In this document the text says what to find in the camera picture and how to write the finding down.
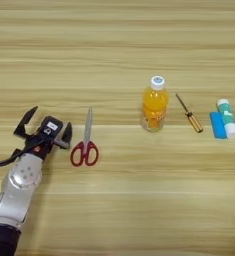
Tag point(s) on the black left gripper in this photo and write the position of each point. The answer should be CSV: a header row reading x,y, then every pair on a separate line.
x,y
39,146

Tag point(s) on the orange juice bottle white cap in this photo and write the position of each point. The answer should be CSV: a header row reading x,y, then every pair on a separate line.
x,y
155,103

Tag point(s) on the white green tube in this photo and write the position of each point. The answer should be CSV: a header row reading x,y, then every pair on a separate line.
x,y
227,116

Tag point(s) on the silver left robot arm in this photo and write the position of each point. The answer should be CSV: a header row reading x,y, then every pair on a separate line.
x,y
19,186

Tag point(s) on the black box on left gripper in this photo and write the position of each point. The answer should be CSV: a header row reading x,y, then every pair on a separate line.
x,y
49,128

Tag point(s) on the blue eraser block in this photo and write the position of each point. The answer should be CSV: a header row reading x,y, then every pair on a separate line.
x,y
218,126

